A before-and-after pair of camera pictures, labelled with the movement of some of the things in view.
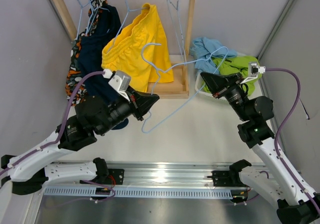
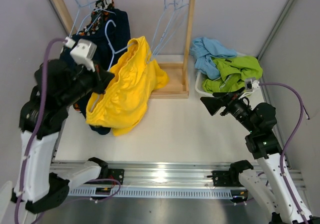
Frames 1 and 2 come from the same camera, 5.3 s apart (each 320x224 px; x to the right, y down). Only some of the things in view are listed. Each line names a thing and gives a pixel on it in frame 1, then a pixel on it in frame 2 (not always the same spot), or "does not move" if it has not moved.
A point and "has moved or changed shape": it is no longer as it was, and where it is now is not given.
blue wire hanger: [153, 90] -> [170, 20]
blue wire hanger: [128, 10] -> [113, 54]
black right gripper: [218, 84] -> [213, 104]
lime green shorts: [235, 64] does not move
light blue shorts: [204, 50] does not move
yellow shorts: [140, 50] has moved or changed shape
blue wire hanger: [182, 53] -> [172, 16]
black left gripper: [140, 102] -> [102, 77]
